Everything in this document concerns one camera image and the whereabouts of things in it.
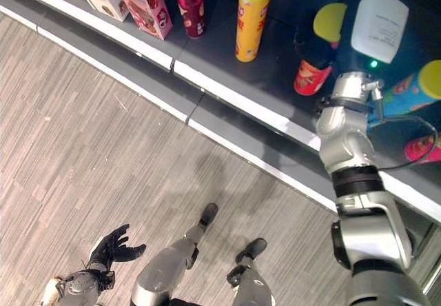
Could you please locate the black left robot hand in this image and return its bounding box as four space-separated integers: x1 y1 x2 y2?
88 223 147 272

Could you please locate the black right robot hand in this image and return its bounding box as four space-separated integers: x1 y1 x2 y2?
294 0 411 79

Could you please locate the red chip can yellow lid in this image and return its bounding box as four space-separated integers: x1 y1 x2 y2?
294 2 348 96

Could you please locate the silver left robot leg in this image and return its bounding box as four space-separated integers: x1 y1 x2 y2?
130 202 219 306

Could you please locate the silver robot leg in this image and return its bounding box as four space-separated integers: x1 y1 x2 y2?
225 237 274 306
130 202 219 306

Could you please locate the blue chip can yellow lid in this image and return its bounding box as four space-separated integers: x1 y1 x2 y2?
367 59 441 131

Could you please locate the pink chip can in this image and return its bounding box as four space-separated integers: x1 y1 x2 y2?
404 134 441 164

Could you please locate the silver right robot leg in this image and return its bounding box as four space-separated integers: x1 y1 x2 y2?
225 237 274 306

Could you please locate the grey shelf with white edges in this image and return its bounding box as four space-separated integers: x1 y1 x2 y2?
0 0 441 298

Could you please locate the dark red chip can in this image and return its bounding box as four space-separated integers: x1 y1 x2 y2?
170 0 208 40

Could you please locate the pink snack box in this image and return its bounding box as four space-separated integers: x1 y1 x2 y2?
109 0 174 41

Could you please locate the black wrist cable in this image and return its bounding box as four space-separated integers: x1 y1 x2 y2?
370 88 439 172

